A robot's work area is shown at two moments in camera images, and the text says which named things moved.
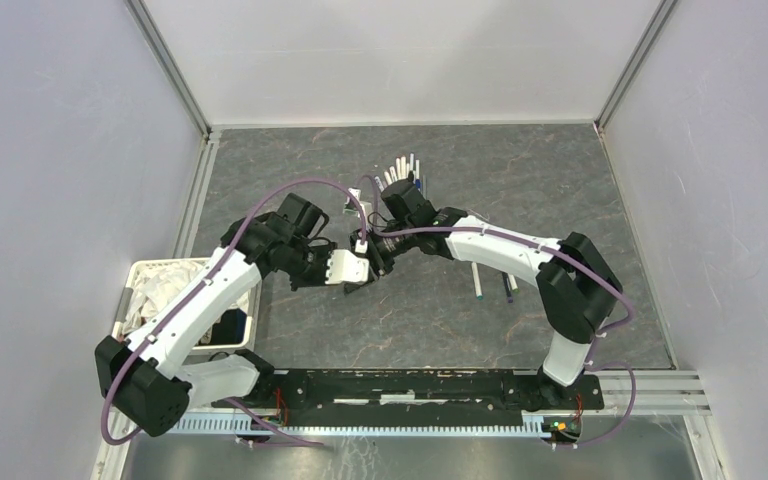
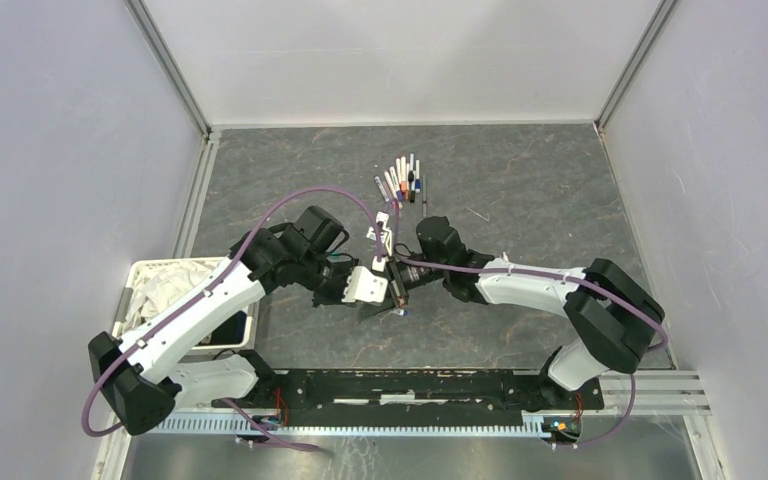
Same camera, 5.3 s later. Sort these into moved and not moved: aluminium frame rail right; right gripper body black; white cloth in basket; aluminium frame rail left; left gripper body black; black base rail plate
Moved: right gripper body black; left gripper body black
Not moved: black base rail plate; aluminium frame rail left; aluminium frame rail right; white cloth in basket
